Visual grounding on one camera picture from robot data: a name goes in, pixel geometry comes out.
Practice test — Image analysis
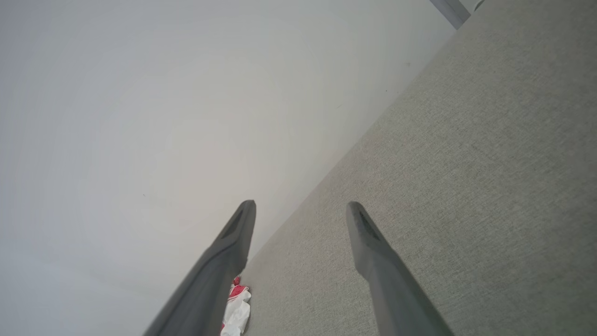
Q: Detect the red shirt with white trim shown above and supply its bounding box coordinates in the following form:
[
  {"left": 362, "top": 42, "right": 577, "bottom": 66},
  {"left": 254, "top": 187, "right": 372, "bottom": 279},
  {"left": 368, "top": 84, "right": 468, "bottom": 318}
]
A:
[{"left": 220, "top": 276, "right": 252, "bottom": 336}]

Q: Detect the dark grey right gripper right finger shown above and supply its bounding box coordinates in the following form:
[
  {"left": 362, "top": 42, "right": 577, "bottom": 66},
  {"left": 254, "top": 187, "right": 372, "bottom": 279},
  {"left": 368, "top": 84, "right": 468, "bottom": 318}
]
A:
[{"left": 346, "top": 201, "right": 456, "bottom": 336}]

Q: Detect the grey fabric sofa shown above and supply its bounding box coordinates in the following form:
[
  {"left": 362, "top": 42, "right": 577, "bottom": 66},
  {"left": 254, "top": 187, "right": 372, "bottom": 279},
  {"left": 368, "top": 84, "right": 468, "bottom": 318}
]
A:
[{"left": 240, "top": 0, "right": 597, "bottom": 336}]

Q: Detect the grey door frame strip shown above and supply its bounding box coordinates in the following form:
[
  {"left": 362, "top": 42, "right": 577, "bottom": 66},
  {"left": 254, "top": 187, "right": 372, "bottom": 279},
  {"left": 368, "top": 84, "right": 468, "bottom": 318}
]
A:
[{"left": 429, "top": 0, "right": 472, "bottom": 30}]

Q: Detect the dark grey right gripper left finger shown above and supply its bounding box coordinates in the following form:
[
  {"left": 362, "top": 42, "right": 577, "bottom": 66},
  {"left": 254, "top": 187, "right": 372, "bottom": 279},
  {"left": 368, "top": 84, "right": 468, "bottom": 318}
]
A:
[{"left": 142, "top": 200, "right": 257, "bottom": 336}]

